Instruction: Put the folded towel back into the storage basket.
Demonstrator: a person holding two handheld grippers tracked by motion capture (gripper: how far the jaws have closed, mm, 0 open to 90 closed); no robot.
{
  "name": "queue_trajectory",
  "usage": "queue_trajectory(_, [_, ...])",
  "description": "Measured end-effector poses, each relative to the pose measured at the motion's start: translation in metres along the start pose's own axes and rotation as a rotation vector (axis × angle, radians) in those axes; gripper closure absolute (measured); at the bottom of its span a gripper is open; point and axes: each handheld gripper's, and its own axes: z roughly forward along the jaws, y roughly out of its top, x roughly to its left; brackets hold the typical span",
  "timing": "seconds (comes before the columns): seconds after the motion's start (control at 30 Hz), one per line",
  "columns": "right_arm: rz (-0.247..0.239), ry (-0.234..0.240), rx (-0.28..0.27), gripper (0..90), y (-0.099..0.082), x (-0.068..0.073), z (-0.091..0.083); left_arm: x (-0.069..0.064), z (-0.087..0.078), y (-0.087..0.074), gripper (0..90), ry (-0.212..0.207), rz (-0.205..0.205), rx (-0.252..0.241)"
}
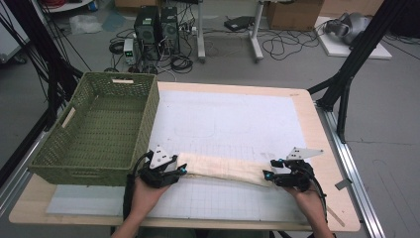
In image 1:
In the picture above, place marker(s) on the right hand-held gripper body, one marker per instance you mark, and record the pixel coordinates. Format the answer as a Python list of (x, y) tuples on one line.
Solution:
[(297, 178)]

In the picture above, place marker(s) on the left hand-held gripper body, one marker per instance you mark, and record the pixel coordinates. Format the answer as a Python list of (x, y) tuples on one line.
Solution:
[(158, 177)]

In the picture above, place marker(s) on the cream printed cloth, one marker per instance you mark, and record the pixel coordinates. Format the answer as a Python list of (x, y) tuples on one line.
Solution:
[(224, 168)]

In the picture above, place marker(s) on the green woven basket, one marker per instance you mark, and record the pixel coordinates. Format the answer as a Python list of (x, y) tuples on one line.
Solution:
[(99, 115)]

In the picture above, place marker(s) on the person's right hand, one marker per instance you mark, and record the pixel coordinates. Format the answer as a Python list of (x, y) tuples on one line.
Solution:
[(307, 201)]

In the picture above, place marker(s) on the person's left hand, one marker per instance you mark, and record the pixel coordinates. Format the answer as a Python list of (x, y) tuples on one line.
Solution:
[(145, 198)]

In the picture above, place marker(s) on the grey tape piece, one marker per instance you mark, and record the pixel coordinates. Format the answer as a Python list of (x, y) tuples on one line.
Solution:
[(343, 184)]

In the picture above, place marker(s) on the thin wooden stick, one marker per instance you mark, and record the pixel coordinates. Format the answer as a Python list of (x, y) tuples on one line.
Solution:
[(336, 217)]

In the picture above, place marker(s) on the white grid mat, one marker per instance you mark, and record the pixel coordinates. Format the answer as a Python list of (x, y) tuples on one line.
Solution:
[(231, 115)]

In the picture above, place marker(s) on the white floor board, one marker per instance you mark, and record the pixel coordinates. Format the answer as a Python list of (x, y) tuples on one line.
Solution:
[(336, 49)]

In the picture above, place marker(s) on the white desk leg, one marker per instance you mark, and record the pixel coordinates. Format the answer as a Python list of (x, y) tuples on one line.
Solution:
[(256, 36), (200, 33)]

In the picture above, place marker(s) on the small white power supply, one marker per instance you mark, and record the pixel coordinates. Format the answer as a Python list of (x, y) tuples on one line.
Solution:
[(129, 51)]

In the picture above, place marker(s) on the black metal stand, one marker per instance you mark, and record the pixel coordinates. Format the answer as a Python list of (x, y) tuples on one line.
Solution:
[(49, 59), (360, 49)]

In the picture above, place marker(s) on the black computer tower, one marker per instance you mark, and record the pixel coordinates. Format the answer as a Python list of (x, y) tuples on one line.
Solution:
[(147, 31), (170, 29)]

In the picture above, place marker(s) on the flat black device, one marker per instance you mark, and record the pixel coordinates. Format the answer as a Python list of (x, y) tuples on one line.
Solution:
[(239, 23)]

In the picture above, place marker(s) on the cardboard box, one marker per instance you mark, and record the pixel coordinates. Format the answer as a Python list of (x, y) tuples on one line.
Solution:
[(294, 15)]

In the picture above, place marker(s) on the grey rounded machine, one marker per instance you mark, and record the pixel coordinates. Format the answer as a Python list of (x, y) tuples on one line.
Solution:
[(350, 26)]

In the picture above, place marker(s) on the teal floor sheet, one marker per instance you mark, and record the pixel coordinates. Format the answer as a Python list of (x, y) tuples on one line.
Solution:
[(114, 20)]

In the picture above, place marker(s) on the clear plastic bag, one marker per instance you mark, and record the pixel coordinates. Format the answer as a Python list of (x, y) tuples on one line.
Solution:
[(85, 23)]

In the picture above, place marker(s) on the aluminium rail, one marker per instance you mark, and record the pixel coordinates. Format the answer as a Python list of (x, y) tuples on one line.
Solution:
[(350, 165), (20, 168)]

